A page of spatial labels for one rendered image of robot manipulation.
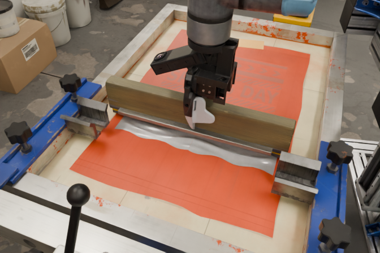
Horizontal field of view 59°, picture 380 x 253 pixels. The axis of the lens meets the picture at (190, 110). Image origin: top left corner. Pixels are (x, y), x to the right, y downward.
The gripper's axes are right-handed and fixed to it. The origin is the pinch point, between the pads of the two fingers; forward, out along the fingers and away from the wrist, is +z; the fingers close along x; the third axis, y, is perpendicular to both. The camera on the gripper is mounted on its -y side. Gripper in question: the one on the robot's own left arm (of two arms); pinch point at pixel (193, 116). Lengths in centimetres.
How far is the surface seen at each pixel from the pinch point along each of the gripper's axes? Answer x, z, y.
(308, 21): 62, 4, 19
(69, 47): 142, 103, -158
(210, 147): -3.4, 4.2, 5.1
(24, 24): 118, 74, -173
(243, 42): 41.2, 4.6, 1.4
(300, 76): 29.8, 4.2, 20.0
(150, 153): -9.0, 5.0, -6.3
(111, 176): -17.0, 5.2, -10.9
